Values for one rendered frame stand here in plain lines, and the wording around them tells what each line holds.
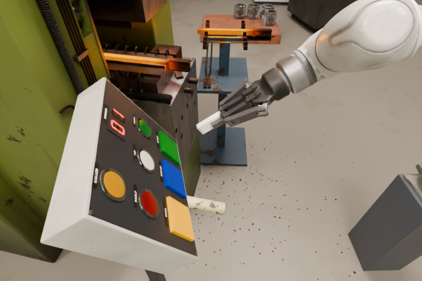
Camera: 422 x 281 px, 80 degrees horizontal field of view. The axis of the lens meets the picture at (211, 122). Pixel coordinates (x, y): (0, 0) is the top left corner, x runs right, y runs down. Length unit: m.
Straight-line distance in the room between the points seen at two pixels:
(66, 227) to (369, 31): 0.48
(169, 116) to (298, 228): 1.10
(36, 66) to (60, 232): 0.42
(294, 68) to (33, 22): 0.58
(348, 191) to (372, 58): 1.62
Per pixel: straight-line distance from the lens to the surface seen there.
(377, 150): 2.39
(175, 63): 1.03
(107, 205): 0.40
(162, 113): 0.99
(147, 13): 0.87
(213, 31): 1.46
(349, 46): 0.44
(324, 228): 1.79
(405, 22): 0.44
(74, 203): 0.40
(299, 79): 0.59
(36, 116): 0.82
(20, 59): 0.70
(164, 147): 0.63
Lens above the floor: 1.50
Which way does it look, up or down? 42 degrees down
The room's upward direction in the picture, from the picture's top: straight up
